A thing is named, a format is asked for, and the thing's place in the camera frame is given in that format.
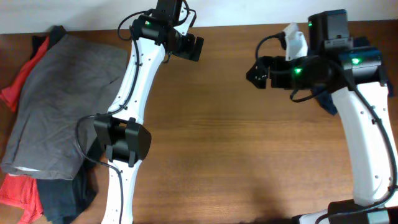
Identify black garment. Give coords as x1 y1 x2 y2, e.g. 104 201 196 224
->
29 25 105 224

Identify red garment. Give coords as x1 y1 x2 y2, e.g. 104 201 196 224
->
1 37 49 224

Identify grey shorts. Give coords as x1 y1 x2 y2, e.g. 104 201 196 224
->
1 35 127 180

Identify navy blue shorts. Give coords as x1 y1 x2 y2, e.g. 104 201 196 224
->
316 37 395 116

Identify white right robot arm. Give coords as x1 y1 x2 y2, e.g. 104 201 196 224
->
246 9 397 223

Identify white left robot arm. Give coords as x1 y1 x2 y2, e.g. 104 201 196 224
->
93 0 204 223

